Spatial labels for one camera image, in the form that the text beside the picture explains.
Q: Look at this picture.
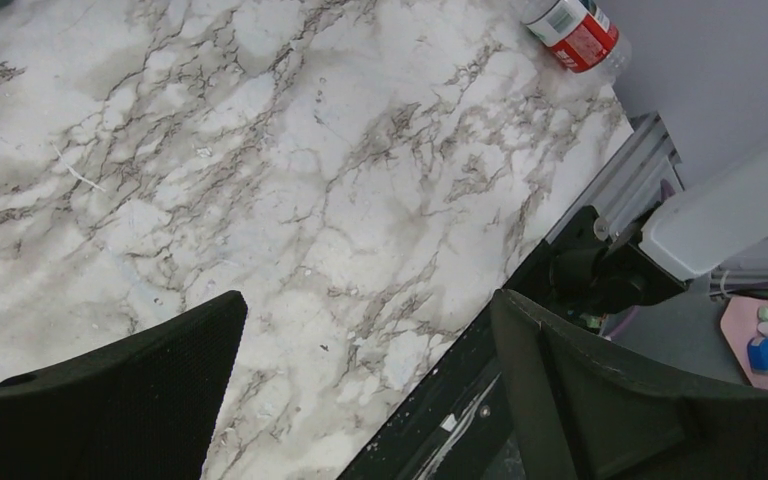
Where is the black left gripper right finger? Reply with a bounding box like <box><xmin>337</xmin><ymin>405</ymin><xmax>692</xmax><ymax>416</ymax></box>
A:
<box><xmin>490</xmin><ymin>290</ymin><xmax>768</xmax><ymax>479</ymax></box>

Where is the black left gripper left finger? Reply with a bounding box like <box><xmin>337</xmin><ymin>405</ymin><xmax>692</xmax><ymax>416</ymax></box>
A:
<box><xmin>0</xmin><ymin>291</ymin><xmax>247</xmax><ymax>479</ymax></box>

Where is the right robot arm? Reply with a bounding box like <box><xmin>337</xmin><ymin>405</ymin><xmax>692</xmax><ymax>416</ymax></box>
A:
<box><xmin>548</xmin><ymin>137</ymin><xmax>768</xmax><ymax>316</ymax></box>

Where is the pink tray with items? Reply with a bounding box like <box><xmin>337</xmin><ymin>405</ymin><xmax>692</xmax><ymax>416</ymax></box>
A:
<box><xmin>720</xmin><ymin>297</ymin><xmax>768</xmax><ymax>390</ymax></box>

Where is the red cap bottle right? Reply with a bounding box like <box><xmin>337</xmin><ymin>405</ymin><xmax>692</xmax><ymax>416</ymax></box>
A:
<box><xmin>516</xmin><ymin>0</ymin><xmax>632</xmax><ymax>84</ymax></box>

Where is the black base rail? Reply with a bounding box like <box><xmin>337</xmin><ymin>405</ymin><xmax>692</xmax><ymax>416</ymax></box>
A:
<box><xmin>337</xmin><ymin>205</ymin><xmax>604</xmax><ymax>480</ymax></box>

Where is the aluminium frame rail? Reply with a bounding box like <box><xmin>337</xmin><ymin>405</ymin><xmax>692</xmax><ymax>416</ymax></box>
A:
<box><xmin>545</xmin><ymin>111</ymin><xmax>685</xmax><ymax>244</ymax></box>

